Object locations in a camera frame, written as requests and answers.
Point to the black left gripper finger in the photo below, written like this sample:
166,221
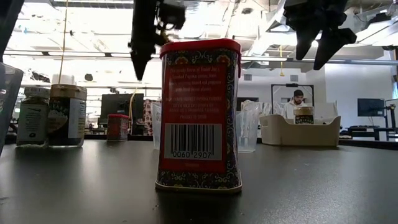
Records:
143,40
172,15

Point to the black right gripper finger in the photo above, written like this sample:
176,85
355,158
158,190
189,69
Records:
334,43
306,40

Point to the tan lidded dark spice jar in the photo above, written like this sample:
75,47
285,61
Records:
65,118
303,116

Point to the red lidded paprika tin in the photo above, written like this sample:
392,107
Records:
117,127
196,102

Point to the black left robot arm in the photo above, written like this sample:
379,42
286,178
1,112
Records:
7,18

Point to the black framed whiteboard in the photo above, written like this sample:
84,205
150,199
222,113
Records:
276,93

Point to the black round ceiling speaker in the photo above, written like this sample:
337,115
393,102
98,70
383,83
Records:
88,77

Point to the black computer monitor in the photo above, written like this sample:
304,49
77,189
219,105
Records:
121,105

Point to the person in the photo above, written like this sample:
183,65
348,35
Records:
289,109

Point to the red white patterned cloth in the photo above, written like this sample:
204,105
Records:
147,118

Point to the white crumpled plastic sheet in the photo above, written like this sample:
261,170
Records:
269,109

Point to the white background box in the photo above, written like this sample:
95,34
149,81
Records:
63,79

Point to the black background workbench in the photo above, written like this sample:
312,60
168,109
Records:
367,129

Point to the black equipment stand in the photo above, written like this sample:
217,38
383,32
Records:
392,115

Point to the beige plastic bin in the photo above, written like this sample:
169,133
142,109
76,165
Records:
298,135

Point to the clear plastic bin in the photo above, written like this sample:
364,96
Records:
247,130

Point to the white lidded glass spice jar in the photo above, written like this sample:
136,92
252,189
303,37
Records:
32,121

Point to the grey translucent plastic bin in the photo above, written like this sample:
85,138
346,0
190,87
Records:
9,102

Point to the dark wall screen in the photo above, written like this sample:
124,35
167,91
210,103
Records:
371,107

